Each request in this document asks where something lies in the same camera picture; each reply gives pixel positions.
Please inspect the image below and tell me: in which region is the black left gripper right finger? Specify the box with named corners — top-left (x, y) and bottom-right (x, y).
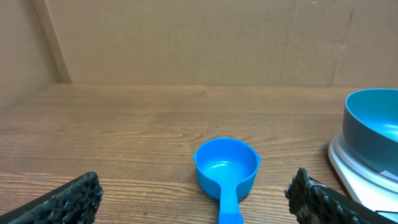
top-left (285, 167), bottom-right (397, 224)

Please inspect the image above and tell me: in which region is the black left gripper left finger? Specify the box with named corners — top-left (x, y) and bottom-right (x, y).
top-left (1, 172), bottom-right (104, 224)

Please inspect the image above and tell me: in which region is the blue plastic measuring scoop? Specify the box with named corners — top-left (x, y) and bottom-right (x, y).
top-left (193, 138), bottom-right (262, 224)

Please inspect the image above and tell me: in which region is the white digital kitchen scale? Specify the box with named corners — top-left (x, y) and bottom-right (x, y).
top-left (328, 133), bottom-right (397, 222)

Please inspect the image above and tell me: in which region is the teal metal bowl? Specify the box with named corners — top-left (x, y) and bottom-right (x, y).
top-left (343, 88), bottom-right (397, 175)

